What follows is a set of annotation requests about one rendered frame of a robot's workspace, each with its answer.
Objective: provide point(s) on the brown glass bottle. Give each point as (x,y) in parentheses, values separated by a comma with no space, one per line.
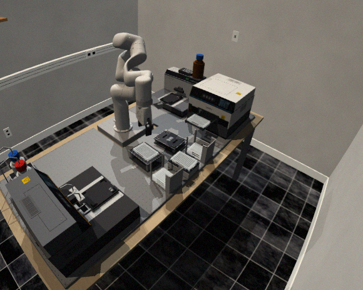
(198,70)

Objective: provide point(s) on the black lab instrument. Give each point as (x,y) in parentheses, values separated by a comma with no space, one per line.
(69,237)

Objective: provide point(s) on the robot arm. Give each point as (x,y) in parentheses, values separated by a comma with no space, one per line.
(134,55)

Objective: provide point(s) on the red bottle cap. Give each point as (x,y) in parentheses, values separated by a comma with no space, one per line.
(21,166)

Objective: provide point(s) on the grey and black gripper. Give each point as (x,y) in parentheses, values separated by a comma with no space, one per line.
(143,115)

